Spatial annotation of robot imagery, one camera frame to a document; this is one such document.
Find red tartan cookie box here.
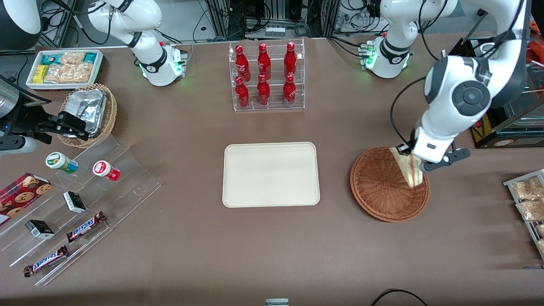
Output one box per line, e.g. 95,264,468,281
0,173,53,226

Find clear acrylic bottle rack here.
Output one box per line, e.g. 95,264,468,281
229,38,306,112

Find grey wire snack rack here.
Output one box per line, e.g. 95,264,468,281
503,169,544,261

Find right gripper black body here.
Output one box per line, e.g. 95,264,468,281
12,99,59,137

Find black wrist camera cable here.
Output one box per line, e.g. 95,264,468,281
390,0,440,147

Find aluminium frame post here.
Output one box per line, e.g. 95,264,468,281
40,0,79,48
320,0,340,38
207,0,232,40

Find light tan wicker basket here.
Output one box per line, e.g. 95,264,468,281
57,83,118,149

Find clear acrylic stepped stand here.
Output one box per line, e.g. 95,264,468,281
0,135,163,286

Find white rectangular snack bin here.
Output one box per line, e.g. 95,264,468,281
25,49,104,91

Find clear bag of crackers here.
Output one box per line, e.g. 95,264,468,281
44,63,93,84
59,52,85,65

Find green lid snack cup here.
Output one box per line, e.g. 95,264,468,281
45,152,79,174

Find black food warmer cabinet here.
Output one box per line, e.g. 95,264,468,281
442,8,544,149

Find red sausage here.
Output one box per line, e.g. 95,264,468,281
527,39,544,64

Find silver foil wrapped package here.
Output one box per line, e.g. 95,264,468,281
65,88,108,114
76,108,105,137

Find red lid snack cup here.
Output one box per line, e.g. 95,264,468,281
93,160,121,182

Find brown round wicker basket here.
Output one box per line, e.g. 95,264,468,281
350,147,430,223

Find beige plastic serving tray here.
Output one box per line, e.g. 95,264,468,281
222,142,320,208

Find Snickers chocolate bar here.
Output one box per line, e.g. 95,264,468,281
23,245,69,278
66,211,107,243

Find black looped floor cable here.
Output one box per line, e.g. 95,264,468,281
371,289,428,306

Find triangle sandwich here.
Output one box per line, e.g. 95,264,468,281
390,147,426,188

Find red aluminium cola bottle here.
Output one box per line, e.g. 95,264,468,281
235,45,251,82
258,43,272,80
284,42,298,79
257,74,271,106
283,74,297,106
235,76,250,108

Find small black carton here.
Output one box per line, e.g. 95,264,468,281
63,191,87,214
25,219,55,239

